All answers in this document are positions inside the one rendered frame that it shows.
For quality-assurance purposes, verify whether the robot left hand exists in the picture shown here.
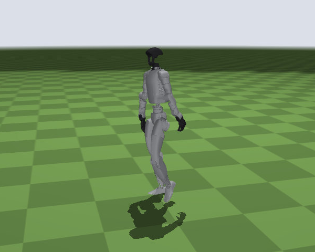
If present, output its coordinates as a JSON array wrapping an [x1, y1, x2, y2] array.
[[175, 117, 186, 132]]

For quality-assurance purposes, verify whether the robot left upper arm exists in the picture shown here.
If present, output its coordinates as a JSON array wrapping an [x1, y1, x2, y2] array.
[[157, 70, 172, 102]]

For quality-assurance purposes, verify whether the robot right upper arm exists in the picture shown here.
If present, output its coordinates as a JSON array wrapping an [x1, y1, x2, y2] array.
[[139, 71, 148, 100]]

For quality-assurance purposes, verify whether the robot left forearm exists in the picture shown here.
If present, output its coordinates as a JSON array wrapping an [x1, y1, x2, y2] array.
[[168, 93, 183, 119]]

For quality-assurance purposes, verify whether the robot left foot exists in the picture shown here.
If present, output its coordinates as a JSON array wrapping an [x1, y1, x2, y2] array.
[[164, 181, 176, 202]]

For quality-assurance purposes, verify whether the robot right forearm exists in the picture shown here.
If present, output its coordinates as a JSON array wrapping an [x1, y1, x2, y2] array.
[[138, 98, 147, 118]]

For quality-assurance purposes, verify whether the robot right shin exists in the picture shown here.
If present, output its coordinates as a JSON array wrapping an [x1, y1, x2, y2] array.
[[154, 172, 164, 189]]

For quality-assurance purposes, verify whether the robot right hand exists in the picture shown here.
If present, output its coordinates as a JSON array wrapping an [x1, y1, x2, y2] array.
[[139, 114, 146, 133]]

